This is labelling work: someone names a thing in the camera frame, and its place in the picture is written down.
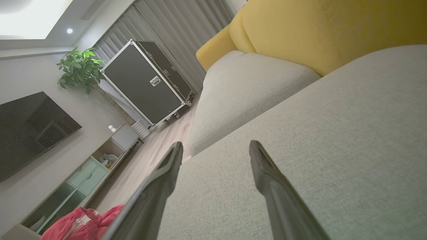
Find white ribbed plant pot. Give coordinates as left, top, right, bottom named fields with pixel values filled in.
left=131, top=119, right=152, bottom=140

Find clutter on cabinet shelf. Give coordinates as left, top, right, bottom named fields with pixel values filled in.
left=99, top=153, right=119, bottom=169

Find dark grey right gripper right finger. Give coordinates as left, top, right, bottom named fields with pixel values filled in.
left=249, top=140, right=331, bottom=240

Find yellow sofa back cushion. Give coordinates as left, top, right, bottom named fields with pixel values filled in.
left=196, top=24, right=248, bottom=72
left=229, top=0, right=427, bottom=77

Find black flat television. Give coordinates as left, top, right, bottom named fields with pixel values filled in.
left=0, top=91, right=82, bottom=183

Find white mint TV cabinet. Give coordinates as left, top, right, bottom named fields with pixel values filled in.
left=20, top=123, right=144, bottom=235

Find grey curtains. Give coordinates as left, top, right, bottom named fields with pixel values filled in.
left=92, top=0, right=236, bottom=124

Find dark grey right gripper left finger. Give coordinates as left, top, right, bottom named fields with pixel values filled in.
left=102, top=141, right=184, bottom=240

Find black aluminium-edged flight case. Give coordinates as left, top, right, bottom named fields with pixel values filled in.
left=100, top=39, right=194, bottom=129

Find large grey sofa seat cushion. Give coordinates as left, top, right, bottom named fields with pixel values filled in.
left=157, top=44, right=427, bottom=240

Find red white sports jersey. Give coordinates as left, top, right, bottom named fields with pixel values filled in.
left=40, top=204, right=125, bottom=240

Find green potted plant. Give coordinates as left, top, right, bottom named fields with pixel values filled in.
left=57, top=47, right=137, bottom=125

